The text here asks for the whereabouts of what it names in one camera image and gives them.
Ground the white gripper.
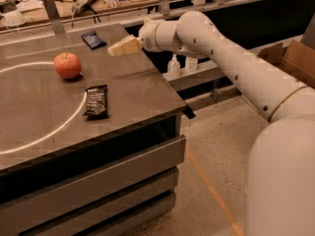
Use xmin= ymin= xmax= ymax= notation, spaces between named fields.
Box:
xmin=108 ymin=19 xmax=161 ymax=56

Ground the blue rxbar blueberry wrapper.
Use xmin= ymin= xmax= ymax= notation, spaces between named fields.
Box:
xmin=81 ymin=30 xmax=106 ymax=50

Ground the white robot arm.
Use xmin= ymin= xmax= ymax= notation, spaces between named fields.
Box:
xmin=108 ymin=11 xmax=315 ymax=236

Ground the black rxbar chocolate wrapper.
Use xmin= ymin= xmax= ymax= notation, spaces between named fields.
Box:
xmin=84 ymin=85 xmax=108 ymax=119

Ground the left clear sanitizer bottle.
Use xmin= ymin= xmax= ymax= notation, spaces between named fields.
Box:
xmin=167 ymin=54 xmax=180 ymax=79

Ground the clear sanitizer bottle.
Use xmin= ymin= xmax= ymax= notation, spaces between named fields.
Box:
xmin=167 ymin=54 xmax=180 ymax=79
xmin=185 ymin=56 xmax=198 ymax=72

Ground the white power strip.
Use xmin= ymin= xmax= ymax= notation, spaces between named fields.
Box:
xmin=71 ymin=0 xmax=95 ymax=15

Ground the right clear sanitizer bottle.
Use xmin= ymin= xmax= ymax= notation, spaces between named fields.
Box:
xmin=185 ymin=56 xmax=198 ymax=72

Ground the red apple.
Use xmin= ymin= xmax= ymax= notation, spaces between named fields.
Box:
xmin=53 ymin=52 xmax=82 ymax=80

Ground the grey metal ledge shelf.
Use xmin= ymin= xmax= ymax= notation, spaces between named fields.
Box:
xmin=162 ymin=35 xmax=302 ymax=91

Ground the grey counter cabinet with drawers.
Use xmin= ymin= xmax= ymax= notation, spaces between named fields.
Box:
xmin=0 ymin=30 xmax=186 ymax=236

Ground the white face mask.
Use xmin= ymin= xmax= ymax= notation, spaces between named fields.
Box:
xmin=1 ymin=11 xmax=27 ymax=28

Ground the cardboard box with logo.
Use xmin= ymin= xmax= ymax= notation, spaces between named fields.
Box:
xmin=258 ymin=40 xmax=315 ymax=89

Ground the metal railing post left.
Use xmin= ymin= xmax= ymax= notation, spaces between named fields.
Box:
xmin=42 ymin=0 xmax=65 ymax=34

